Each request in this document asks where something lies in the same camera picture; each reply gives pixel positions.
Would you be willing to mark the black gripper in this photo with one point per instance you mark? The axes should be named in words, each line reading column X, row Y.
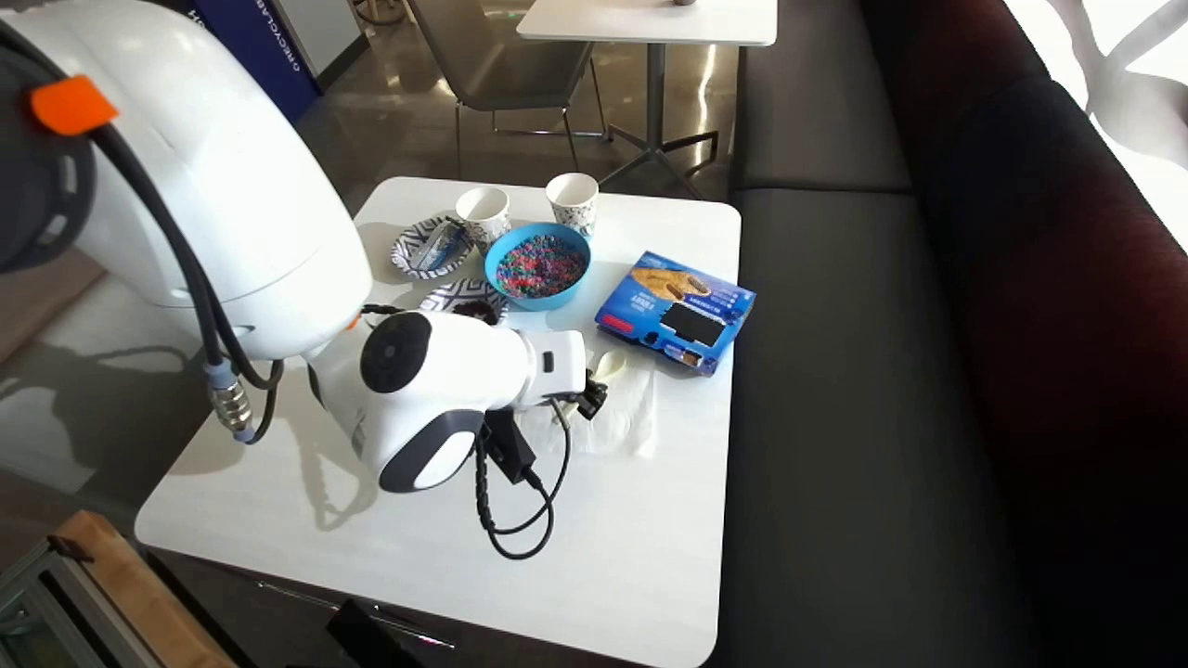
column 592, row 399

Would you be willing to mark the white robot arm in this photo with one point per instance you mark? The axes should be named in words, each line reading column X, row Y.
column 135, row 138

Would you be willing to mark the blue bowl of cereal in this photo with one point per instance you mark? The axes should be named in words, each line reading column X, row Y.
column 537, row 266

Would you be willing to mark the zebra paper bowl dark contents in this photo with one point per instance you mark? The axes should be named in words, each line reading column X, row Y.
column 464, row 297

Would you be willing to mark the far patterned coffee cup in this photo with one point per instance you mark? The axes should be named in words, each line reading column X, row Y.
column 574, row 198

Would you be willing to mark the white paper napkin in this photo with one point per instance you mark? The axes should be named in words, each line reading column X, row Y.
column 586, row 428

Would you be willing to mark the blue snack box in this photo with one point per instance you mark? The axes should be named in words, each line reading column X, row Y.
column 677, row 312

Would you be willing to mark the white main table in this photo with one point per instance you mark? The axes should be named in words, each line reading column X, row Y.
column 482, row 471

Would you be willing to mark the dark bench sofa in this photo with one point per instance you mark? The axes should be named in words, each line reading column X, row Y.
column 964, row 401

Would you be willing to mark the white side table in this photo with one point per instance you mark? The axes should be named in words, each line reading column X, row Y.
column 656, row 29

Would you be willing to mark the wooden side cabinet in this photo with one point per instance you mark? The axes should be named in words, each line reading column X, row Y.
column 88, row 599

